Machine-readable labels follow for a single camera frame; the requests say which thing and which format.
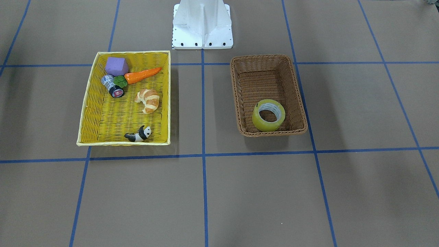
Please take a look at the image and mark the yellow clear tape roll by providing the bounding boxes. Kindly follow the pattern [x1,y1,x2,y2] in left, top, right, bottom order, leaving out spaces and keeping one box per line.
[251,99,286,132]

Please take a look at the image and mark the brown wicker basket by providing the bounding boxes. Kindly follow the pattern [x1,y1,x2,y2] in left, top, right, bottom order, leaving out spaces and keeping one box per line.
[229,54,308,137]

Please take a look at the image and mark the yellow woven basket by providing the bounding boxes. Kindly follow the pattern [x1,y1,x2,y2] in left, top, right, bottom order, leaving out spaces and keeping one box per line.
[76,50,171,146]

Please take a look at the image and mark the toy croissant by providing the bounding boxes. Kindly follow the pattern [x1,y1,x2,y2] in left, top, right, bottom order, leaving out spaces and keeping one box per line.
[135,89,160,114]

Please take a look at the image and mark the toy panda figure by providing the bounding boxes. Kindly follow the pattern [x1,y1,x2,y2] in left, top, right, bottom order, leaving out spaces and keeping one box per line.
[124,126,152,142]

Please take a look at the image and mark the orange toy carrot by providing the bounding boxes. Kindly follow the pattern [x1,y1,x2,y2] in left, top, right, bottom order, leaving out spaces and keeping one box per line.
[113,67,162,88]

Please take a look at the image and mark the purple foam block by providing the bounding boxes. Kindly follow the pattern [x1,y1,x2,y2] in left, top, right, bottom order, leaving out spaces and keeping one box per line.
[105,57,129,76]

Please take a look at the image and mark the small clear bottle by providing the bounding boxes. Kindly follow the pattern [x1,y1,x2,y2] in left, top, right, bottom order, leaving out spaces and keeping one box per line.
[100,74,125,98]

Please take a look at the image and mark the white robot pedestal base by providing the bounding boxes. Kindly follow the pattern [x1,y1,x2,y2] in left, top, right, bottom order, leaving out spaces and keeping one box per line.
[171,0,234,50]

